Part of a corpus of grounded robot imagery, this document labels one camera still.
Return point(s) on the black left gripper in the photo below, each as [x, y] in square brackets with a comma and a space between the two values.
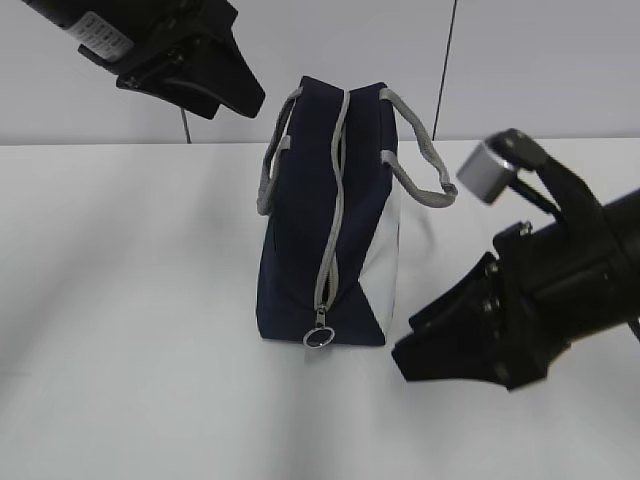
[188, 58]

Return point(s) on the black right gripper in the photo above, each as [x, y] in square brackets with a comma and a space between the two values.
[485, 328]

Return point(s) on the navy blue lunch bag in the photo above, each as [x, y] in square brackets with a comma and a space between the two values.
[330, 187]

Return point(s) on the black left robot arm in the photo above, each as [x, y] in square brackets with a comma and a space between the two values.
[109, 26]

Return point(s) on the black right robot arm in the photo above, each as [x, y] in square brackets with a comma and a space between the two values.
[583, 272]

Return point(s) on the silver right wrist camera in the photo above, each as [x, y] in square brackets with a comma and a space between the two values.
[485, 173]

